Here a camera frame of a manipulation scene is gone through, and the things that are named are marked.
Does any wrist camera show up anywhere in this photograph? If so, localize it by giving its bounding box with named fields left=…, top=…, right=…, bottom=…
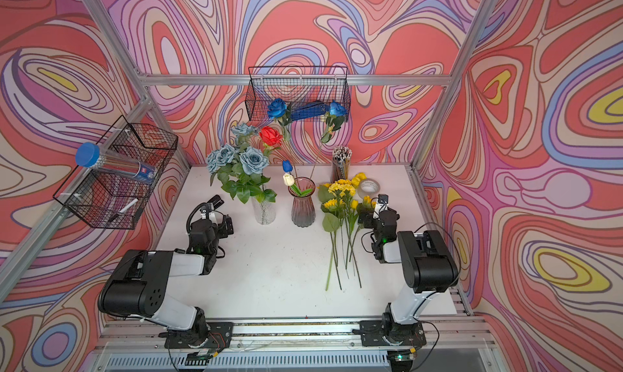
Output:
left=200, top=202, right=222, bottom=224
left=373, top=194, right=389, bottom=219

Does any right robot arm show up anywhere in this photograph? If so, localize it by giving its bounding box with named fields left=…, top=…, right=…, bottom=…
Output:
left=353, top=208, right=460, bottom=349

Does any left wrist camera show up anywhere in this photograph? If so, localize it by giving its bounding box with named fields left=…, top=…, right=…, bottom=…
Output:
left=200, top=202, right=222, bottom=224

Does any blue capped pencil tube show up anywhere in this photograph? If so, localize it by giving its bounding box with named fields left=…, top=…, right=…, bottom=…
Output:
left=75, top=143, right=157, bottom=185

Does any small blue tulip bud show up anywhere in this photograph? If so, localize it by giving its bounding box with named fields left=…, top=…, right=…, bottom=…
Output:
left=282, top=160, right=294, bottom=174

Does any yellow sunflower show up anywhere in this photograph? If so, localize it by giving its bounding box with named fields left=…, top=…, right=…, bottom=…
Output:
left=345, top=196, right=376, bottom=268

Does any blue object in basket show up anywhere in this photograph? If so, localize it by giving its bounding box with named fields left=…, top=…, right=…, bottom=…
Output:
left=290, top=101, right=326, bottom=121

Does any left black wire basket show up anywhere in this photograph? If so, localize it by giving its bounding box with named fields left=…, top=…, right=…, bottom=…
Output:
left=53, top=117, right=178, bottom=229

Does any yellow rose spray stem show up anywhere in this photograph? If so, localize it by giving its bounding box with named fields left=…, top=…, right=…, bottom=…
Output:
left=317, top=172, right=368, bottom=293

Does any white marker pen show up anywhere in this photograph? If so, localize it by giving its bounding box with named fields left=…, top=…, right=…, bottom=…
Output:
left=108, top=198, right=138, bottom=223

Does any ribbed pink grey vase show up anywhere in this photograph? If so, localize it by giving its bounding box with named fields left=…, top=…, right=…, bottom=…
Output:
left=288, top=177, right=316, bottom=228

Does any grey tape roll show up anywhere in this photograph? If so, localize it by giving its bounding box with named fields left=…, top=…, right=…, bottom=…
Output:
left=357, top=178, right=381, bottom=198

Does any clear textured glass vase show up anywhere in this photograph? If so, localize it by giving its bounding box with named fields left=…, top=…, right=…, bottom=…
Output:
left=251, top=197, right=277, bottom=225

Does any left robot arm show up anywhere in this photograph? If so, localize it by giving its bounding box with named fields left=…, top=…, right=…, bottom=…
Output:
left=97, top=215, right=234, bottom=353

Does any black wire basket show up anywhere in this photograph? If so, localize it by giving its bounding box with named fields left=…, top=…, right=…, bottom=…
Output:
left=245, top=65, right=351, bottom=123
left=53, top=117, right=178, bottom=229

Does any white tulip bud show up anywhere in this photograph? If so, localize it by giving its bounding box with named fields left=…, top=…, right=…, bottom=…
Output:
left=283, top=173, right=313, bottom=198

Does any left blue rose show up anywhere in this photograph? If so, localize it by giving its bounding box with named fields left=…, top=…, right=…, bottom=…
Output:
left=267, top=98, right=292, bottom=127

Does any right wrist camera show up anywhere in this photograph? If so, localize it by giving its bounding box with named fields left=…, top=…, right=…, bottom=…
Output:
left=373, top=194, right=389, bottom=219

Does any right blue rose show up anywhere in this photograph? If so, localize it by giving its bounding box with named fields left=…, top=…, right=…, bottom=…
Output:
left=321, top=101, right=347, bottom=143

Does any grey blue rose bunch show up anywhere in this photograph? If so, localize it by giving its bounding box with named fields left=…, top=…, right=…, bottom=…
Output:
left=205, top=123, right=281, bottom=203

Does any back black wire basket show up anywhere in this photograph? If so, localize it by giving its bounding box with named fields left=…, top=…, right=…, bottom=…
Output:
left=245, top=65, right=351, bottom=123

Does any red rose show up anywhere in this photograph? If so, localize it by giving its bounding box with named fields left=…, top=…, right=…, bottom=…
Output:
left=259, top=126, right=283, bottom=148

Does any black stapler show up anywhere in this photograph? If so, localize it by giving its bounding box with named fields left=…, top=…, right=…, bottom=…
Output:
left=206, top=195, right=224, bottom=211

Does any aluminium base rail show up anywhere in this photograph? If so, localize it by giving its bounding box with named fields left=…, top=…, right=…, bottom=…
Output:
left=85, top=315, right=507, bottom=371

